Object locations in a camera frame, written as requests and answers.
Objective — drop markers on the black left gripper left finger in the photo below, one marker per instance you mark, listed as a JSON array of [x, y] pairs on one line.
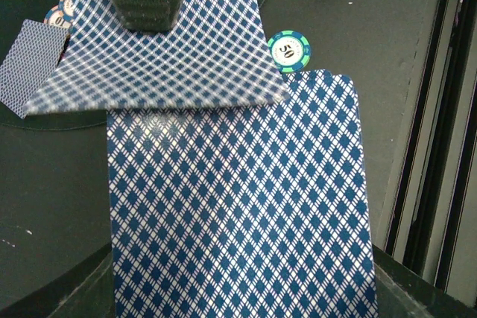
[[84, 291]]

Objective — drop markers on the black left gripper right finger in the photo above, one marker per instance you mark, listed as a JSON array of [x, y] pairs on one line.
[[401, 293]]

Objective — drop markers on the blue card being dealt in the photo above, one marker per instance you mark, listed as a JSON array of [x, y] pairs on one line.
[[216, 55]]

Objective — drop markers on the blue white chip seat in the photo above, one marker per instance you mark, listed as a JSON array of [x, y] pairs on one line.
[[55, 17]]

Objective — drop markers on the blue card seat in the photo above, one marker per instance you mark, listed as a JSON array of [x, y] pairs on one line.
[[31, 59]]

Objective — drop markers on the green poker chip stack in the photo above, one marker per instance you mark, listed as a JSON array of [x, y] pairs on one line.
[[290, 50]]

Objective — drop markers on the blue playing card deck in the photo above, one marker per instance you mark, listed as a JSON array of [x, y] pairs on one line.
[[251, 211]]

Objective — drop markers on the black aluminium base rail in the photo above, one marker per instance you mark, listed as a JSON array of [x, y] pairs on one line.
[[428, 218]]

